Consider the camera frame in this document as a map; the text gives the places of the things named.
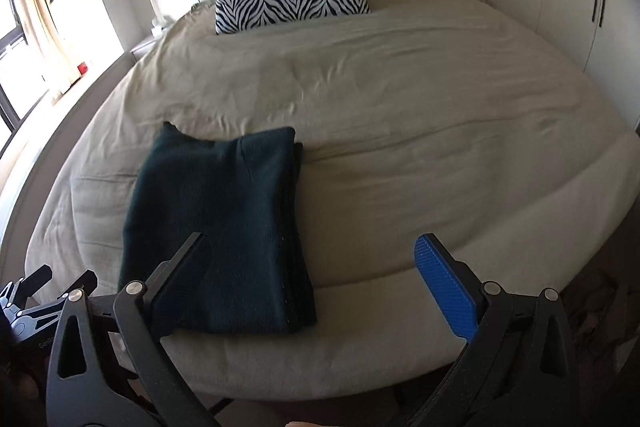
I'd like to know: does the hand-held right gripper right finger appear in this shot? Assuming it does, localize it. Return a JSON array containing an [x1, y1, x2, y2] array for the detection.
[[412, 234, 584, 427]]

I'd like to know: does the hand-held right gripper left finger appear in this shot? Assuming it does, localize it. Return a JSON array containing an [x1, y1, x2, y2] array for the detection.
[[45, 232, 221, 427]]

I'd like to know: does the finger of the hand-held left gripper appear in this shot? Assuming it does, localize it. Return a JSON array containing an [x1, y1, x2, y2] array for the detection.
[[9, 264, 54, 304], [56, 270, 99, 304]]

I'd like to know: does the dark teal sweater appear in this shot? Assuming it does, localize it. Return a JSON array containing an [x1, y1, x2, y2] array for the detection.
[[117, 122, 319, 336]]

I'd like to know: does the bed with cream sheet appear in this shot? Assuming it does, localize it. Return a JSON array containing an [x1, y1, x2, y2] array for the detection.
[[22, 0, 640, 400]]

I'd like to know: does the dark framed window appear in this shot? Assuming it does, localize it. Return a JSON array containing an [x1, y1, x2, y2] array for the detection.
[[0, 0, 32, 148]]

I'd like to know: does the beige curtain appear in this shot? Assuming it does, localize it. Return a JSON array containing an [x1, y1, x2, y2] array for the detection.
[[10, 0, 77, 94]]

